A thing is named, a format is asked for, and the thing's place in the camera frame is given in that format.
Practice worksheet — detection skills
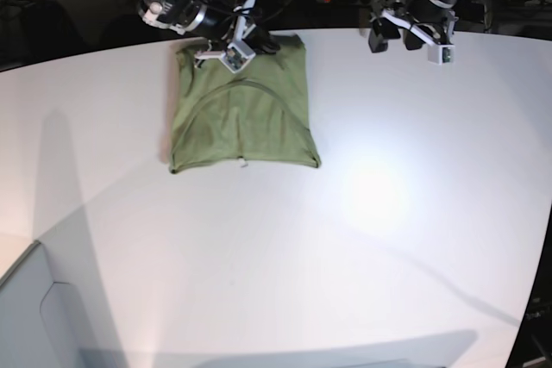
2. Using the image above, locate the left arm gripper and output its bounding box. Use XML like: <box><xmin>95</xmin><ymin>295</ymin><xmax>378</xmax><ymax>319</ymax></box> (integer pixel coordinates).
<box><xmin>368</xmin><ymin>0</ymin><xmax>457</xmax><ymax>65</ymax></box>

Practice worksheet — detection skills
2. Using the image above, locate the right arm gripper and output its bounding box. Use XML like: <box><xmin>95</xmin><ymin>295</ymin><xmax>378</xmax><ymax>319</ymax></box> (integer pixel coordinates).
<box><xmin>139</xmin><ymin>0</ymin><xmax>280</xmax><ymax>73</ymax></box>

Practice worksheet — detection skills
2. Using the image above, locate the green T-shirt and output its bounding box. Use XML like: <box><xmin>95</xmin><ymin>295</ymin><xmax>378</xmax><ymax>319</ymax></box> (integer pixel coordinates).
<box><xmin>168</xmin><ymin>35</ymin><xmax>322</xmax><ymax>174</ymax></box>

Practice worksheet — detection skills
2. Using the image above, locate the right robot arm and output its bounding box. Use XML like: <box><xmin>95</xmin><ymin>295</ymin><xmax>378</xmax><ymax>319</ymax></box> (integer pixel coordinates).
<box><xmin>139</xmin><ymin>0</ymin><xmax>280</xmax><ymax>74</ymax></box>

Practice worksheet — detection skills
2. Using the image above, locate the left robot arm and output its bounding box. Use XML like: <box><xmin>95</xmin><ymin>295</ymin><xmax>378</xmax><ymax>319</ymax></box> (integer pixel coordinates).
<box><xmin>367</xmin><ymin>0</ymin><xmax>460</xmax><ymax>65</ymax></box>

